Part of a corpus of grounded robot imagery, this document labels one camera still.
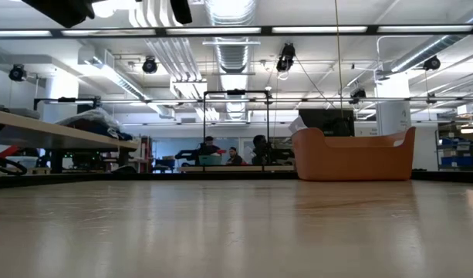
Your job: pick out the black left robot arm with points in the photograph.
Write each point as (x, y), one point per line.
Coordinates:
(58, 11)

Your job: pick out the black ceiling-hung reel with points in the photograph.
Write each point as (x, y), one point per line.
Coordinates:
(17, 73)
(149, 65)
(286, 58)
(358, 94)
(431, 63)

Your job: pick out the person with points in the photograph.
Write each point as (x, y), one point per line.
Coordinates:
(234, 157)
(261, 148)
(209, 146)

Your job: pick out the plastic-wrapped dark bundle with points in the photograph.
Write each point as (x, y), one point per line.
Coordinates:
(93, 123)

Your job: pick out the teal box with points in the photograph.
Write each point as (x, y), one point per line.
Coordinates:
(210, 160)

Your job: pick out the black monitor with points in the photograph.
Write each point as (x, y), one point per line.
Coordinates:
(321, 119)

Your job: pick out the wheeled wooden-top cart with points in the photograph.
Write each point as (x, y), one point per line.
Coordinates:
(47, 135)

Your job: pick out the orange plastic basket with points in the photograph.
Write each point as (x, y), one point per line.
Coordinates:
(355, 158)

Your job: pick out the shelf with blue bins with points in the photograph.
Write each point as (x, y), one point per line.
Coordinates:
(460, 154)

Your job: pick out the neighbouring rig black frame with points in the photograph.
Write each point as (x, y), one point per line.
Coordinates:
(66, 99)
(204, 127)

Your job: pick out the black aluminium table frame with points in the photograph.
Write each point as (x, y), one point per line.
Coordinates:
(182, 177)

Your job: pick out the silver ventilation duct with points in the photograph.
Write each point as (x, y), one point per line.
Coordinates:
(425, 50)

